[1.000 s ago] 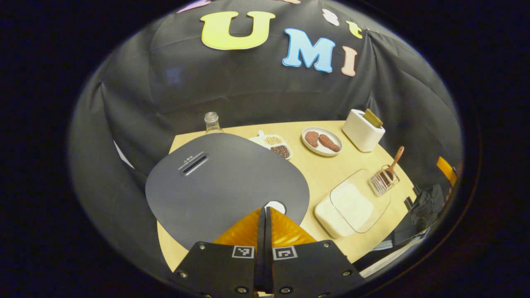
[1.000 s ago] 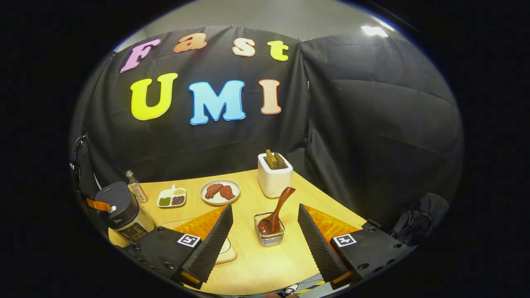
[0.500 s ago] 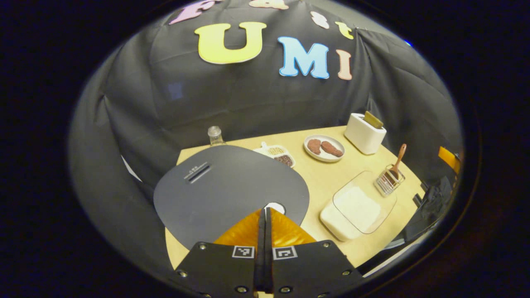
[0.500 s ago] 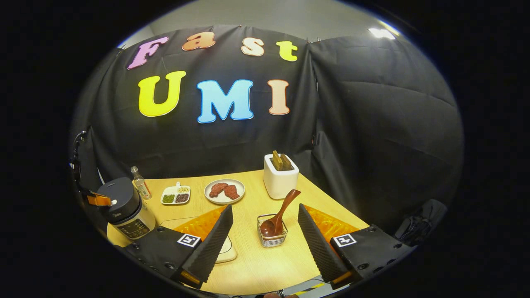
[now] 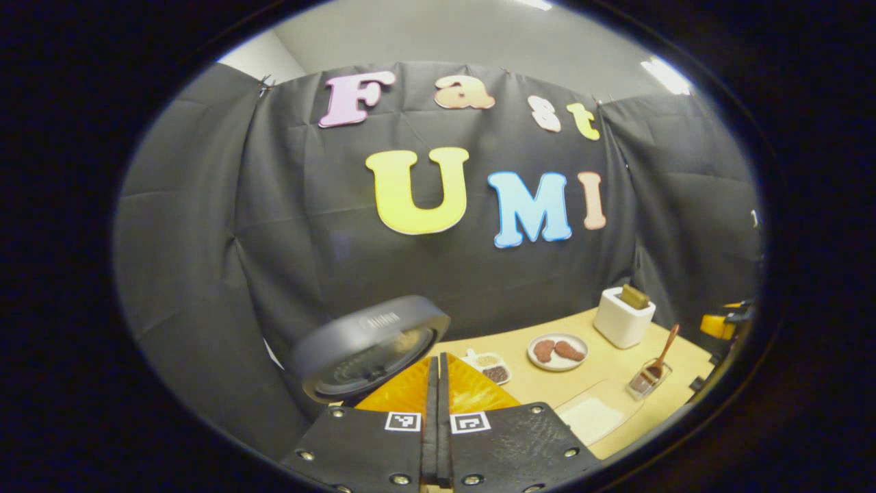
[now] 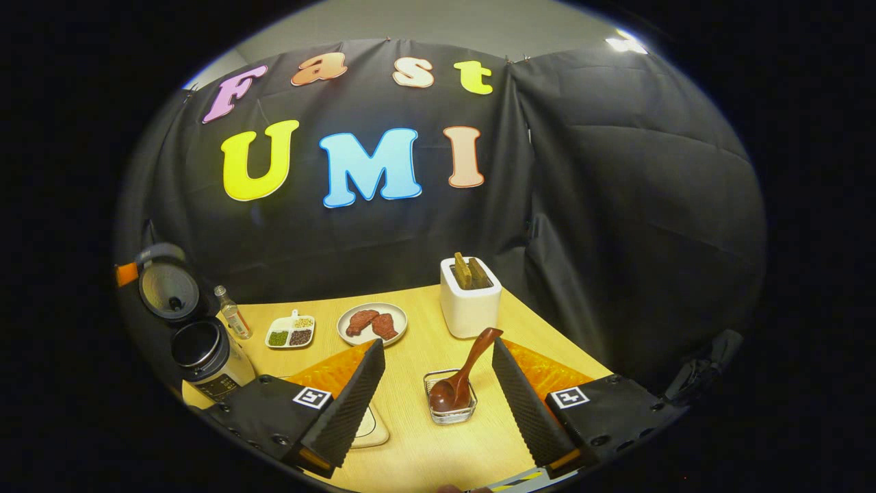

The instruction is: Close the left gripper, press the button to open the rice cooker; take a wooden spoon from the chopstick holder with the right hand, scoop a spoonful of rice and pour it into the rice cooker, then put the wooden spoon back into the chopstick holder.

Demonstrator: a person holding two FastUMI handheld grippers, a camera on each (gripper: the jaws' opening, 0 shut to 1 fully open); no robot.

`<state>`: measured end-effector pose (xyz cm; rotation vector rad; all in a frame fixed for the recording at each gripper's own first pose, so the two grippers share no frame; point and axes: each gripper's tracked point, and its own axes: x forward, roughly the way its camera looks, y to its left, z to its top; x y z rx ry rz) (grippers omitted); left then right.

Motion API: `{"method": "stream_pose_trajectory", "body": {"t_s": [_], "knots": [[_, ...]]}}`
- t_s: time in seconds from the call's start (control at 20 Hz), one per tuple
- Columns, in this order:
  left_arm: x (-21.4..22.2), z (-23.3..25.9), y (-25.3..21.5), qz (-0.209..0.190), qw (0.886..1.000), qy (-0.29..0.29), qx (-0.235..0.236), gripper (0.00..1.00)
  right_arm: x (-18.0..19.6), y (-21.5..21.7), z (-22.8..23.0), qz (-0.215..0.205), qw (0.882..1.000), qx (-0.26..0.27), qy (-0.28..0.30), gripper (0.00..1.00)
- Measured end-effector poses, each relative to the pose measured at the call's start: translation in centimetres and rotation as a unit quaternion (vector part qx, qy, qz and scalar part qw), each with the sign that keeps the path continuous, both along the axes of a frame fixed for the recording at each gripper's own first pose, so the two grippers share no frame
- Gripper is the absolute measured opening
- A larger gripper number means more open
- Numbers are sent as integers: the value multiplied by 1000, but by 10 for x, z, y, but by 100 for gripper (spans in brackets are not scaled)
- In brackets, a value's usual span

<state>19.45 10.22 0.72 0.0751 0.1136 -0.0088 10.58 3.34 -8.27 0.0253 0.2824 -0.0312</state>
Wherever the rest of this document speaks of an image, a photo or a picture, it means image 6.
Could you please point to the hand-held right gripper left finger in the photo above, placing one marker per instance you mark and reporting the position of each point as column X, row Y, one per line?
column 349, row 411

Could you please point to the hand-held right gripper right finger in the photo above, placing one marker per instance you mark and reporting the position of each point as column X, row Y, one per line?
column 523, row 404

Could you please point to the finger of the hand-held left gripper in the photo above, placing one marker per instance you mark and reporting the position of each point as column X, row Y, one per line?
column 127, row 274

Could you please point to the brown wooden spoon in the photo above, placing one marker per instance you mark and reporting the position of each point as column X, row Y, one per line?
column 452, row 390

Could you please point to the black silver rice cooker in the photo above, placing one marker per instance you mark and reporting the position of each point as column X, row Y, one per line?
column 219, row 376

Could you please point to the red-brown meat piece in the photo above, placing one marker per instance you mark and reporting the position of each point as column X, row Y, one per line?
column 359, row 322
column 385, row 327

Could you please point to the white divided bean dish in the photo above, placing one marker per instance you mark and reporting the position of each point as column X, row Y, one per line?
column 287, row 335

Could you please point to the white round plate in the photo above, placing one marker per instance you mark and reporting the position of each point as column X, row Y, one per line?
column 397, row 316

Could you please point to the white toaster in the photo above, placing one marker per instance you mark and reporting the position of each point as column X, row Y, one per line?
column 469, row 311

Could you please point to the small clear glass bottle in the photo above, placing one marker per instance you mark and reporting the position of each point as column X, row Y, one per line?
column 236, row 318

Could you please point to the brown toast slice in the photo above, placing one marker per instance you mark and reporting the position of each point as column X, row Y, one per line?
column 480, row 274
column 463, row 270

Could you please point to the black backdrop cloth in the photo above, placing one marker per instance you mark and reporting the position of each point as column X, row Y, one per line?
column 616, row 205

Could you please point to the ceiling light panel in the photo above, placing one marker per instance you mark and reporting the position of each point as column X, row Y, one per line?
column 624, row 44

